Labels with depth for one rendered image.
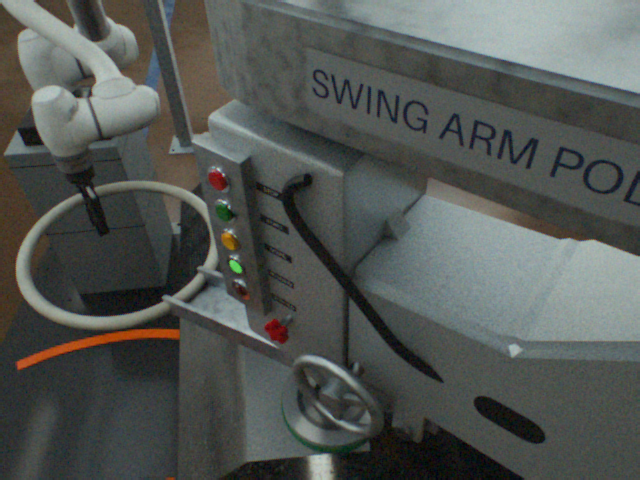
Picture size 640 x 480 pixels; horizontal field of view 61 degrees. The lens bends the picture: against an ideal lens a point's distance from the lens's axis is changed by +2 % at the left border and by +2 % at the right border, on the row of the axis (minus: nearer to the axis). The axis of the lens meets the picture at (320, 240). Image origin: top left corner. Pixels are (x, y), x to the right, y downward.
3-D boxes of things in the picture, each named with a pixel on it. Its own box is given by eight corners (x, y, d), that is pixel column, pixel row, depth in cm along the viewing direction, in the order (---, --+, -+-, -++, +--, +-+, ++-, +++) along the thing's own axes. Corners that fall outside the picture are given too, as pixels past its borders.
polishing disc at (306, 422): (404, 416, 110) (404, 413, 109) (313, 468, 103) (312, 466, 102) (349, 341, 123) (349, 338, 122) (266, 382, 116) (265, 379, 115)
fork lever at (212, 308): (478, 363, 92) (476, 343, 89) (424, 453, 81) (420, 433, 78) (217, 272, 134) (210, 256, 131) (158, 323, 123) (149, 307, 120)
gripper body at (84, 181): (55, 161, 140) (67, 189, 147) (68, 178, 136) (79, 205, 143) (84, 151, 144) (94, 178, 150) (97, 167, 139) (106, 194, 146)
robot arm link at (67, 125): (50, 164, 131) (106, 150, 135) (26, 107, 119) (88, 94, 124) (43, 140, 137) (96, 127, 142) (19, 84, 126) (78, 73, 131)
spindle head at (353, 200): (496, 354, 90) (580, 121, 59) (434, 460, 77) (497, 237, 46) (322, 264, 106) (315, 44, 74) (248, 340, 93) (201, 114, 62)
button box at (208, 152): (276, 306, 81) (255, 151, 62) (264, 318, 80) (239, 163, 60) (237, 283, 85) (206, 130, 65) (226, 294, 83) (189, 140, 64)
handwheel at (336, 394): (410, 405, 81) (420, 348, 70) (374, 459, 75) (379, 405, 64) (329, 356, 87) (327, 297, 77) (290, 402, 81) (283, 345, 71)
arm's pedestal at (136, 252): (65, 306, 247) (-18, 163, 191) (87, 232, 283) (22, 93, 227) (176, 294, 250) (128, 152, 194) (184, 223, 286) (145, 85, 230)
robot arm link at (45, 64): (34, 87, 205) (5, 27, 191) (83, 75, 210) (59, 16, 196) (36, 104, 194) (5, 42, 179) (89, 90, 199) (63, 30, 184)
